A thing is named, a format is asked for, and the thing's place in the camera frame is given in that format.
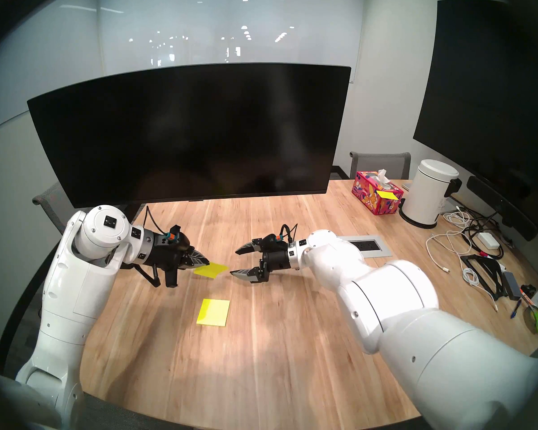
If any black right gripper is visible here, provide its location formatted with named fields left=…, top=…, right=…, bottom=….
left=230, top=239, right=292, bottom=284

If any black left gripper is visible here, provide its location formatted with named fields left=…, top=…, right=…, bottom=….
left=150, top=234, right=210, bottom=288

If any single yellow sticky note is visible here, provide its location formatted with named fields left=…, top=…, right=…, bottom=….
left=194, top=262, right=230, bottom=280

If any yellow sticky note pad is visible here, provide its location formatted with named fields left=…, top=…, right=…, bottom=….
left=196, top=298, right=230, bottom=327

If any curved black computer monitor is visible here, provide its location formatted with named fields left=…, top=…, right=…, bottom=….
left=27, top=63, right=351, bottom=209

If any grey table power socket panel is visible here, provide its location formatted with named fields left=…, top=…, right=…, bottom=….
left=341, top=236, right=394, bottom=259

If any red floral tissue box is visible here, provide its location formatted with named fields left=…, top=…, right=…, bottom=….
left=351, top=169, right=404, bottom=216

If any grey mesh office chair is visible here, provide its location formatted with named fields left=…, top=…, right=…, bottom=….
left=349, top=151, right=412, bottom=180
left=32, top=181, right=90, bottom=237

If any white cylindrical pedal bin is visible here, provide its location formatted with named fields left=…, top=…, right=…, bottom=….
left=399, top=159, right=462, bottom=229

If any black triangular folding stand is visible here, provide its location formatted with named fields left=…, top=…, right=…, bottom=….
left=460, top=254, right=509, bottom=302

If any black video sound bar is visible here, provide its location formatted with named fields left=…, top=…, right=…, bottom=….
left=466, top=176, right=538, bottom=241

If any grey adapter dongle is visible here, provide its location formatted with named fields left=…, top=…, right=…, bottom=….
left=502, top=272, right=523, bottom=300

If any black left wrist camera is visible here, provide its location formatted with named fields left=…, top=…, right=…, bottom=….
left=161, top=225, right=191, bottom=251

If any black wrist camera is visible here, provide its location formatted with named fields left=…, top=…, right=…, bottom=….
left=161, top=225, right=191, bottom=251
left=262, top=234, right=288, bottom=252

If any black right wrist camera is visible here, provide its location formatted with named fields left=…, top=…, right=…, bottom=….
left=262, top=234, right=288, bottom=252

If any white charging cable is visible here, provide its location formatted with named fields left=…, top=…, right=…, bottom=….
left=462, top=254, right=499, bottom=312
left=443, top=208, right=473, bottom=232
left=426, top=231, right=464, bottom=273

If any black power cable bundle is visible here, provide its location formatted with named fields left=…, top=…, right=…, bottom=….
left=461, top=204, right=506, bottom=260

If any frosted glass wall board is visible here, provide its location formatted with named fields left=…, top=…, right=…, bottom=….
left=98, top=0, right=364, bottom=82

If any large black wall television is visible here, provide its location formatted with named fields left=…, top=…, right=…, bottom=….
left=412, top=0, right=538, bottom=237

